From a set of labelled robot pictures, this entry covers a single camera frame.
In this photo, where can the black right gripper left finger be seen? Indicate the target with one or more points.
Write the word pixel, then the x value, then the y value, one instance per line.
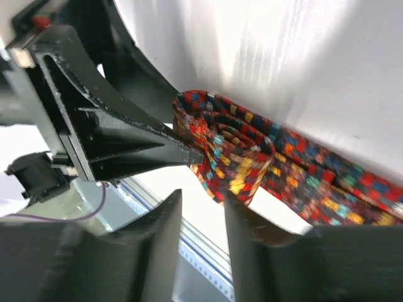
pixel 65 262

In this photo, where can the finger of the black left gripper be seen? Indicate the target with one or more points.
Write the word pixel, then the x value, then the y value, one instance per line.
pixel 104 136
pixel 107 42

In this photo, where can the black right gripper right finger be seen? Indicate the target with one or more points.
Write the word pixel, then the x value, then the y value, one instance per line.
pixel 328 263

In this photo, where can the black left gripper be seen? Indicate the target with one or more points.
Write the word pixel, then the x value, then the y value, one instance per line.
pixel 31 94

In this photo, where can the red multicolour patterned tie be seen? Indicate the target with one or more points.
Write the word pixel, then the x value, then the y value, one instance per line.
pixel 244 152

